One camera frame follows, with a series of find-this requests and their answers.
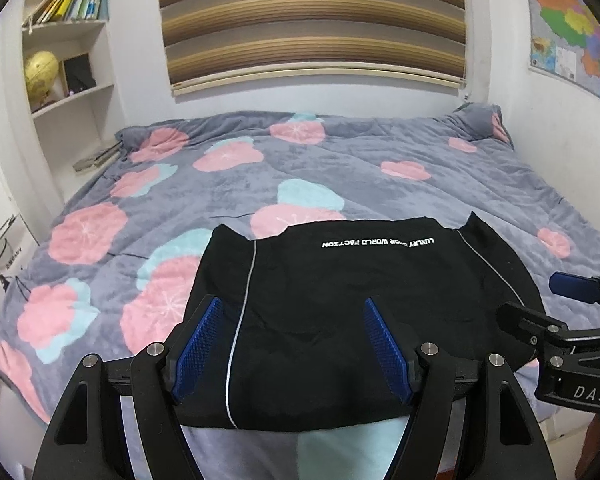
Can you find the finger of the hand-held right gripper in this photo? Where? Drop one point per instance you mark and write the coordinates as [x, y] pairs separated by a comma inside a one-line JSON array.
[[575, 285], [525, 322]]

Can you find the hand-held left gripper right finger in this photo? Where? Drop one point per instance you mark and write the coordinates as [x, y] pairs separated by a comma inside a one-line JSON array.
[[387, 350]]

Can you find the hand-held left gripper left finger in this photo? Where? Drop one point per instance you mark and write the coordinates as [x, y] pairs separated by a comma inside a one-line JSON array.
[[195, 352]]

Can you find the black hooded jacket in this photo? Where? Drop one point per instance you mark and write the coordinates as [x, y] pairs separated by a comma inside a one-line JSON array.
[[330, 310]]

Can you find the grey floral blanket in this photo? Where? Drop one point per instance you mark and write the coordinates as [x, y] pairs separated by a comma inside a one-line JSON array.
[[380, 195]]

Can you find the grey floral pillow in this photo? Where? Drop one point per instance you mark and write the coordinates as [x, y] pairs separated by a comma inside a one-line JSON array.
[[480, 122]]

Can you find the white printed bag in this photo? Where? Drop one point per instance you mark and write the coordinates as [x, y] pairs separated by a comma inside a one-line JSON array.
[[2, 265]]

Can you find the flat stack of books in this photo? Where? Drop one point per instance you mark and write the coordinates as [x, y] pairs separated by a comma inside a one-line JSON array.
[[97, 157]]

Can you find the white bookshelf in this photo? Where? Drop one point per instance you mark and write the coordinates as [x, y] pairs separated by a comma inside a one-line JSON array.
[[95, 100]]

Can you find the black box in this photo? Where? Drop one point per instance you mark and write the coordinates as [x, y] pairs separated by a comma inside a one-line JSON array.
[[79, 72]]

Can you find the golden globe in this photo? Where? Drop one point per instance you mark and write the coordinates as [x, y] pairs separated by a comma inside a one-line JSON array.
[[41, 76]]

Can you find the striped brown window blind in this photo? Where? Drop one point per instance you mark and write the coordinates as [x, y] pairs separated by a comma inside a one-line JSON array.
[[310, 20]]

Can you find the colourful wall map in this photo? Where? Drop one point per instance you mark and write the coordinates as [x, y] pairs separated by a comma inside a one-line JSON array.
[[575, 25]]

